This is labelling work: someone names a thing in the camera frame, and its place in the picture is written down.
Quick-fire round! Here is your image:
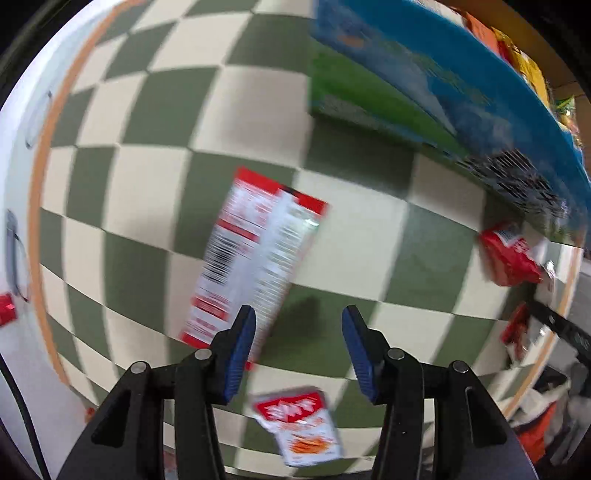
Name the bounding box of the large yellow snack packet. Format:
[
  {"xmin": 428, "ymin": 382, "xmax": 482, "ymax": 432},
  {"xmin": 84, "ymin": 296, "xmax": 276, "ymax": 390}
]
[{"xmin": 492, "ymin": 25, "xmax": 550, "ymax": 100}]

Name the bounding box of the red chicken snack packet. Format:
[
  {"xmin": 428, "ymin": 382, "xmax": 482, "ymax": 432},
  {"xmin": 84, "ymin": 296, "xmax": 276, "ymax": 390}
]
[{"xmin": 502, "ymin": 302, "xmax": 532, "ymax": 363}]

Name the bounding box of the orange snack packet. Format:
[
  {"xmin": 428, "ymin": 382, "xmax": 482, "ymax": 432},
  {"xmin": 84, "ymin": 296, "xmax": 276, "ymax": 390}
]
[{"xmin": 462, "ymin": 9, "xmax": 502, "ymax": 51}]

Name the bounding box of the orange bag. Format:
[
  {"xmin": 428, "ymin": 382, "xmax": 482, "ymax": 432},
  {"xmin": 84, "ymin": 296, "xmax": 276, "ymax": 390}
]
[{"xmin": 517, "ymin": 406, "xmax": 561, "ymax": 462}]

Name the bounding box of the red and white barcode packet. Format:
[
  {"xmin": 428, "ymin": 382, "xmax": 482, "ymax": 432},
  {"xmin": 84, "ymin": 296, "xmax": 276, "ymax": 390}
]
[{"xmin": 179, "ymin": 167, "xmax": 329, "ymax": 372}]

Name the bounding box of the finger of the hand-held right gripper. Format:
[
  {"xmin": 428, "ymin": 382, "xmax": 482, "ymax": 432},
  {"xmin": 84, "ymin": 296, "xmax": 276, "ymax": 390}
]
[{"xmin": 526, "ymin": 298, "xmax": 591, "ymax": 365}]

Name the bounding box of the white packet with red label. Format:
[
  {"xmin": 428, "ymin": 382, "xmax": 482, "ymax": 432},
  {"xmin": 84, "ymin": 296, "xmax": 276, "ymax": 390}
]
[{"xmin": 252, "ymin": 387, "xmax": 345, "ymax": 468}]

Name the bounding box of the colourful candy bag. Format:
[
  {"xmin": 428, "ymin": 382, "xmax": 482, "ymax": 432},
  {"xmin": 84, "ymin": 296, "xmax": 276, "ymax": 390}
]
[{"xmin": 551, "ymin": 95, "xmax": 585, "ymax": 153}]

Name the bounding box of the black cable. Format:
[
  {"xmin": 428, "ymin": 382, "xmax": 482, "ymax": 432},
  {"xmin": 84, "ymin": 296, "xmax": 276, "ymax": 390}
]
[
  {"xmin": 0, "ymin": 355, "xmax": 51, "ymax": 480},
  {"xmin": 13, "ymin": 231, "xmax": 32, "ymax": 303}
]

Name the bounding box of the printed blue cardboard box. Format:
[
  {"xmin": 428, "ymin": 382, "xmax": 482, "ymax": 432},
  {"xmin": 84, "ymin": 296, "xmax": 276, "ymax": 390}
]
[{"xmin": 308, "ymin": 0, "xmax": 591, "ymax": 250}]

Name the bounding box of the plain red snack packet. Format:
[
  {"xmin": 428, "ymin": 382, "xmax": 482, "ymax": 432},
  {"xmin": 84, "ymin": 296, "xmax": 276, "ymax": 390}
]
[{"xmin": 478, "ymin": 220, "xmax": 555, "ymax": 288}]

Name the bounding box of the white plush goose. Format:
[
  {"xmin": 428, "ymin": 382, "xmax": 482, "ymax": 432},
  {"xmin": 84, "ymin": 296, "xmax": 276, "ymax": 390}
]
[{"xmin": 510, "ymin": 383, "xmax": 583, "ymax": 425}]

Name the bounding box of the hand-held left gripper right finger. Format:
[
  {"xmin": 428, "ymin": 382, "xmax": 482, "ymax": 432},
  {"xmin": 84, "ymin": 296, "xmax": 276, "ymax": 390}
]
[{"xmin": 341, "ymin": 305, "xmax": 541, "ymax": 480}]

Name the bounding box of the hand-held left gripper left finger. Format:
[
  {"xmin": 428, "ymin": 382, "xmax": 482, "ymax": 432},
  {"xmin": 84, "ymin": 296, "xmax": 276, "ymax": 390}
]
[{"xmin": 58, "ymin": 305, "xmax": 257, "ymax": 480}]

